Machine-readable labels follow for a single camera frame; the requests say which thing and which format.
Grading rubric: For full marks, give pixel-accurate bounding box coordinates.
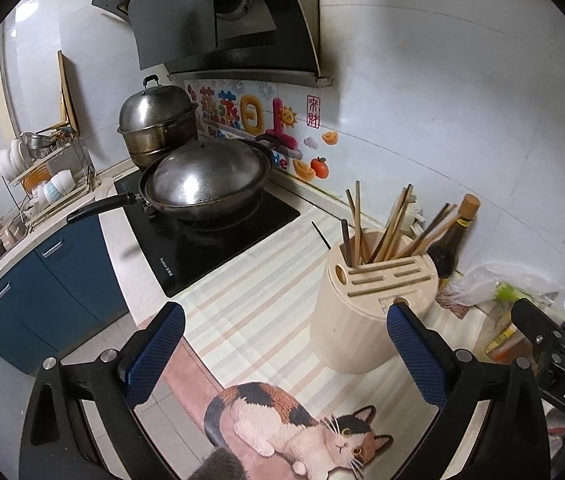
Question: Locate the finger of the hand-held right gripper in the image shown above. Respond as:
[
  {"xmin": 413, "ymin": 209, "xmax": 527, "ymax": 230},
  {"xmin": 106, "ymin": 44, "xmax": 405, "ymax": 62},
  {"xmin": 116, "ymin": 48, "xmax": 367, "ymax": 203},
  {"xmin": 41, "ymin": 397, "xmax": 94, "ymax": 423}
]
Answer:
[{"xmin": 511, "ymin": 298, "xmax": 565, "ymax": 362}]

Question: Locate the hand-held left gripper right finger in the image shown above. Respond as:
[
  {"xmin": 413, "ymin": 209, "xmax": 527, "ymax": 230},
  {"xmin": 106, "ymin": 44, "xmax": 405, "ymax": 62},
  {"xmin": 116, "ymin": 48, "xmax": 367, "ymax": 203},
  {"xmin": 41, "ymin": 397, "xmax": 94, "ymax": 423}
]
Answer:
[{"xmin": 387, "ymin": 301, "xmax": 552, "ymax": 480}]

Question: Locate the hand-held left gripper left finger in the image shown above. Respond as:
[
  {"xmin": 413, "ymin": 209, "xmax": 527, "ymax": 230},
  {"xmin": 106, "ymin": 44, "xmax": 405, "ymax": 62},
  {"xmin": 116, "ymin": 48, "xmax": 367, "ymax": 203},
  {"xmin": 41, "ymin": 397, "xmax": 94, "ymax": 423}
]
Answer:
[{"xmin": 20, "ymin": 301, "xmax": 186, "ymax": 480}]

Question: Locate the beige utensil holder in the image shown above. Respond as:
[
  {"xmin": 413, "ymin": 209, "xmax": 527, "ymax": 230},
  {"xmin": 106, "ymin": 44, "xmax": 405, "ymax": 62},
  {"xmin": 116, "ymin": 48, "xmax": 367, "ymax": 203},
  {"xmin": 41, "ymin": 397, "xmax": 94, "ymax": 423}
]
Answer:
[{"xmin": 309, "ymin": 227, "xmax": 438, "ymax": 375}]

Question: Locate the bundle of chopsticks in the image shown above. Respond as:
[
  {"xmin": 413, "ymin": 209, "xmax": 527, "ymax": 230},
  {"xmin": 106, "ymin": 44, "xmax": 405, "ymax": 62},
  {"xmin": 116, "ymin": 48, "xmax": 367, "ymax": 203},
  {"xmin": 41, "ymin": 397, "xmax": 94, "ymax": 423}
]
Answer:
[{"xmin": 345, "ymin": 181, "xmax": 463, "ymax": 266}]

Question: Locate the dark brown chopstick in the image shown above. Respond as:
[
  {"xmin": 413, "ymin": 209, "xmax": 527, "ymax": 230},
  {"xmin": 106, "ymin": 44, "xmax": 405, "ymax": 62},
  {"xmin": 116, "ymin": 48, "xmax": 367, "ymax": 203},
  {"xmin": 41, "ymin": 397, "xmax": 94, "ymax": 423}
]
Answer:
[{"xmin": 341, "ymin": 219, "xmax": 354, "ymax": 267}]

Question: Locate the thin black chopstick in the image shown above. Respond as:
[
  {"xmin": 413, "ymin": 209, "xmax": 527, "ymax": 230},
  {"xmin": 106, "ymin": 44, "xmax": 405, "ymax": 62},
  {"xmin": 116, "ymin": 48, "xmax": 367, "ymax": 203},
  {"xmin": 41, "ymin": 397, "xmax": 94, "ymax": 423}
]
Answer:
[{"xmin": 311, "ymin": 221, "xmax": 332, "ymax": 251}]

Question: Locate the yellow packet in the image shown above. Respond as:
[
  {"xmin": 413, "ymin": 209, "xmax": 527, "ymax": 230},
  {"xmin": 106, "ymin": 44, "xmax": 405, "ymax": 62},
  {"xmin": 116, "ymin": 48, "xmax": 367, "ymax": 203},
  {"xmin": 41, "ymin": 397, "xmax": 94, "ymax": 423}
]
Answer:
[{"xmin": 485, "ymin": 322, "xmax": 529, "ymax": 362}]

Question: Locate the green plastic item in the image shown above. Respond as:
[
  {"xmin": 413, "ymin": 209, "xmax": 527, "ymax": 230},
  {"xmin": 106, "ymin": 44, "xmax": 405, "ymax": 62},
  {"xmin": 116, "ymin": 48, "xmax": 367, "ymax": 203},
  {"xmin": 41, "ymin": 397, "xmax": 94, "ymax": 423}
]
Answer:
[{"xmin": 495, "ymin": 284, "xmax": 527, "ymax": 304}]

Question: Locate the white plastic bag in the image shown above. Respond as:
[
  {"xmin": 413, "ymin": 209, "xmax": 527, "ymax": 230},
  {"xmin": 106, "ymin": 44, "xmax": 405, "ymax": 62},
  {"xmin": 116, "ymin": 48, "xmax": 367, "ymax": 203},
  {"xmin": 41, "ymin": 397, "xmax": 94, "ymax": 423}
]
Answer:
[{"xmin": 445, "ymin": 261, "xmax": 563, "ymax": 311}]

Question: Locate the black induction cooktop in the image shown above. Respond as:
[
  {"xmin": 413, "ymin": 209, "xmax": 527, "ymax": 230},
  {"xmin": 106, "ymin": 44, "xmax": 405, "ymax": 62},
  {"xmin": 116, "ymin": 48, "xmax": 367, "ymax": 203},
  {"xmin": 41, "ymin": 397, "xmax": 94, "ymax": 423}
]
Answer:
[{"xmin": 114, "ymin": 170, "xmax": 302, "ymax": 298}]

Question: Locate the striped cat print mat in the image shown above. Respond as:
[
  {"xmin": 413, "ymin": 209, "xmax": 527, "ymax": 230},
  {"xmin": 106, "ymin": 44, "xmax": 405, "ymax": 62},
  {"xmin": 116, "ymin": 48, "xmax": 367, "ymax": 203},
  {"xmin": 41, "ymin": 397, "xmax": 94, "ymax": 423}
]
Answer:
[{"xmin": 132, "ymin": 220, "xmax": 513, "ymax": 480}]

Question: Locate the dark sauce bottle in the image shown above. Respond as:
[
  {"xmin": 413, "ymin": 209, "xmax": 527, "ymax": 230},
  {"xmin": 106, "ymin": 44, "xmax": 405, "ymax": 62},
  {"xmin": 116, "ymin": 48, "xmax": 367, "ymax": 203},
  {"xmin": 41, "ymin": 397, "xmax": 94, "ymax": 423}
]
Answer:
[{"xmin": 425, "ymin": 194, "xmax": 482, "ymax": 281}]

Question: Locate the blue kitchen cabinet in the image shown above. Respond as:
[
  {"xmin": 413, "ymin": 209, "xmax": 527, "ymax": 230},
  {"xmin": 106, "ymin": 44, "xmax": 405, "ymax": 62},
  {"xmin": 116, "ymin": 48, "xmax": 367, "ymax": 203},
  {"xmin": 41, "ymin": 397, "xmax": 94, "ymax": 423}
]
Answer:
[{"xmin": 0, "ymin": 217, "xmax": 131, "ymax": 376}]

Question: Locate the grey fuzzy cloth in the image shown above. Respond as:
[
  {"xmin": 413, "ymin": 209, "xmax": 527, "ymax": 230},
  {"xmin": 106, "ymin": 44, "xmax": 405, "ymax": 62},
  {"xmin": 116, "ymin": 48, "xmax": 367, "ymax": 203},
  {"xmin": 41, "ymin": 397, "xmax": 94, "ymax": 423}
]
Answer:
[{"xmin": 190, "ymin": 447, "xmax": 249, "ymax": 480}]

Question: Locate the black wok with steel lid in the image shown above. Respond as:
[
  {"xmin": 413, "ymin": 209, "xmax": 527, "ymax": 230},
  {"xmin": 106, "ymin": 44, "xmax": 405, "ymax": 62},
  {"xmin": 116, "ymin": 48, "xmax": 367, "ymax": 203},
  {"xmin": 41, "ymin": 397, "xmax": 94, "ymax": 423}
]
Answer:
[{"xmin": 66, "ymin": 170, "xmax": 274, "ymax": 224}]

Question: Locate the steel wok lid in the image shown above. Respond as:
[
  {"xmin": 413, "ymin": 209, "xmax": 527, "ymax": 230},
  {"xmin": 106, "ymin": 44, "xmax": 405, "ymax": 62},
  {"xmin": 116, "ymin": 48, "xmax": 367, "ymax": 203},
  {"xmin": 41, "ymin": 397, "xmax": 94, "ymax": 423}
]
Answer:
[{"xmin": 146, "ymin": 139, "xmax": 272, "ymax": 209}]

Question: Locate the row of white bowls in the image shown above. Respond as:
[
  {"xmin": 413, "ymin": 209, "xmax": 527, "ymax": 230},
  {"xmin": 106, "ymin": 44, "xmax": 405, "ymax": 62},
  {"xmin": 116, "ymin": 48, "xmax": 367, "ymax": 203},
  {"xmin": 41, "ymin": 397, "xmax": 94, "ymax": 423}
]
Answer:
[{"xmin": 31, "ymin": 169, "xmax": 75, "ymax": 202}]

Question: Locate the metal dish rack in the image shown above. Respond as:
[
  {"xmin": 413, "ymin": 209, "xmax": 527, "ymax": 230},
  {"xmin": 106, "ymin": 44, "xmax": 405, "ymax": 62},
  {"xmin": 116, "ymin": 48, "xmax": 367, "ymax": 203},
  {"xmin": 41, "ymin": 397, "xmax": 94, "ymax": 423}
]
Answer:
[{"xmin": 0, "ymin": 122, "xmax": 99, "ymax": 213}]

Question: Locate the steel steamer pot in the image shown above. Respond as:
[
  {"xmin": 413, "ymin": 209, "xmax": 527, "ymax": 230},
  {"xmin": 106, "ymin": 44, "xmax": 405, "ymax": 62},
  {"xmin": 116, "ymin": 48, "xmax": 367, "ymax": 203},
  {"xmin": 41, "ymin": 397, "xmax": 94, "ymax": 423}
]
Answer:
[{"xmin": 116, "ymin": 75, "xmax": 200, "ymax": 170}]

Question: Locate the steel bowl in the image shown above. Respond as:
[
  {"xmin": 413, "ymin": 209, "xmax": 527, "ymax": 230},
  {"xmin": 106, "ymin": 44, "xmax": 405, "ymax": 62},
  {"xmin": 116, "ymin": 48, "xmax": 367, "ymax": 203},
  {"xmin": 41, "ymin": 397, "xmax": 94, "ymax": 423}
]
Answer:
[{"xmin": 22, "ymin": 132, "xmax": 61, "ymax": 159}]

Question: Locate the stack of white plates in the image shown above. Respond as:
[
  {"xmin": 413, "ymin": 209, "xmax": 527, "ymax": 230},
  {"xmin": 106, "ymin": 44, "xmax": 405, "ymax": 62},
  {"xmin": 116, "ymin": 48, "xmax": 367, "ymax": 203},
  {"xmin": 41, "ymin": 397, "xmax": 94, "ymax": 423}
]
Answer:
[{"xmin": 0, "ymin": 139, "xmax": 31, "ymax": 184}]

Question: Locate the wooden cutting board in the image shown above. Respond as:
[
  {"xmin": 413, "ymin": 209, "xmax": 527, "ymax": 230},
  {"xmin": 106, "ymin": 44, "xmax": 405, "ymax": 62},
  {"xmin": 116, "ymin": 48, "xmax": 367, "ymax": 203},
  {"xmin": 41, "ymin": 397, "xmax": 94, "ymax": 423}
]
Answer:
[{"xmin": 57, "ymin": 51, "xmax": 81, "ymax": 136}]

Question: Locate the black range hood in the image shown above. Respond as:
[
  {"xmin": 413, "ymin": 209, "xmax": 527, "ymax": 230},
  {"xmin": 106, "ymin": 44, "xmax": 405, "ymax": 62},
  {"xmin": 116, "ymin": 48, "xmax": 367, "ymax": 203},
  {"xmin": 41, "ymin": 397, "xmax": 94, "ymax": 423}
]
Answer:
[{"xmin": 91, "ymin": 0, "xmax": 336, "ymax": 88}]

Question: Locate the colourful wall sticker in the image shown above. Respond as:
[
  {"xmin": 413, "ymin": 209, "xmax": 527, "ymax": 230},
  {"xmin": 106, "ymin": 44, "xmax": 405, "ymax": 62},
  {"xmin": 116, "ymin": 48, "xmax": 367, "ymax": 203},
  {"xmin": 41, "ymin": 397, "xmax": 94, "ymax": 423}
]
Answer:
[{"xmin": 185, "ymin": 80, "xmax": 344, "ymax": 182}]

